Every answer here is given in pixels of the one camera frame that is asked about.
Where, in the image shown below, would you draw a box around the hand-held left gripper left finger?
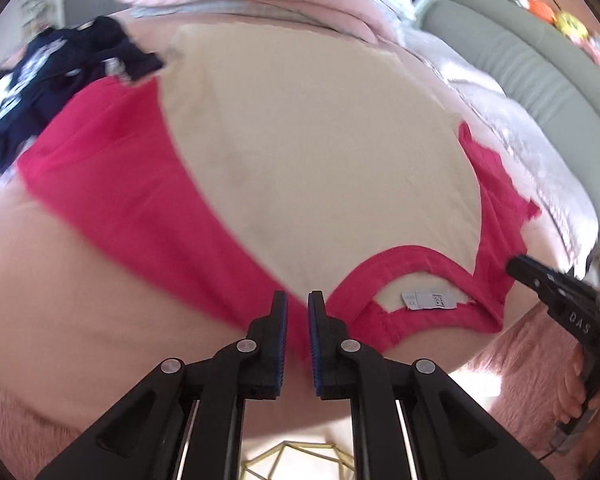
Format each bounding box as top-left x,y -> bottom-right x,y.
34,290 -> 288,480

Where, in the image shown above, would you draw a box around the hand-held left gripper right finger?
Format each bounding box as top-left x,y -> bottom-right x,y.
307,290 -> 555,480

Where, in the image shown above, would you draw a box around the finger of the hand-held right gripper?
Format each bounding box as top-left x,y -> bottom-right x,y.
505,254 -> 574,307

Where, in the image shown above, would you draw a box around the pink and cream shirt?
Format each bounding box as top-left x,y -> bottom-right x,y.
16,21 -> 542,392

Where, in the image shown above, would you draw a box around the navy striped clothes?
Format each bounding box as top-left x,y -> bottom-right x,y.
0,15 -> 166,177

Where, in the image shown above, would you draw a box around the person's right hand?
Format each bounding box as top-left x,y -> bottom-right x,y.
554,344 -> 600,424

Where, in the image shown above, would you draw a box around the pink fuzzy clothing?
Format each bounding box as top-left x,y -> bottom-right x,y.
0,305 -> 588,466

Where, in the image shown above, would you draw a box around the pale pink pillow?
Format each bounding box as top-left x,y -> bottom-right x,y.
444,74 -> 600,272

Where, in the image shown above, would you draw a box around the grey padded headboard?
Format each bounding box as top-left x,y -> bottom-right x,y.
414,0 -> 600,203

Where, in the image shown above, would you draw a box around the yellow plush toy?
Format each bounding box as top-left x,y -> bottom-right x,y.
554,10 -> 590,42

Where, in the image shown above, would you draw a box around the orange plush toy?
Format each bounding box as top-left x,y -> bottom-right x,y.
527,0 -> 555,22

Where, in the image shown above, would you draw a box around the gold wire frame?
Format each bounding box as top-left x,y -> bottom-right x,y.
244,439 -> 352,480

